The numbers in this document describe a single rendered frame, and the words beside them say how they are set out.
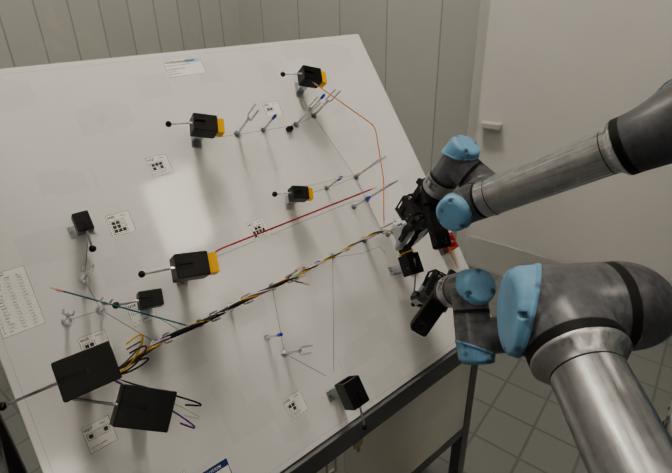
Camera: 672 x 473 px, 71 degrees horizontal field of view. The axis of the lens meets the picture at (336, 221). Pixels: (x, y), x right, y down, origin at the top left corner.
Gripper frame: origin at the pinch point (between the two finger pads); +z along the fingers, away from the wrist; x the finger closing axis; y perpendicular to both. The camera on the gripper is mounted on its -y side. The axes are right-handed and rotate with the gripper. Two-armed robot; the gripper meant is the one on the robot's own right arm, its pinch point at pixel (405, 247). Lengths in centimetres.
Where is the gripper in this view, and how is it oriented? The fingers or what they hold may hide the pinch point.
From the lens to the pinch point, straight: 131.4
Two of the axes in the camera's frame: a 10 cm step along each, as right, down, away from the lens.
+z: -3.3, 6.6, 6.7
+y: -4.7, -7.3, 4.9
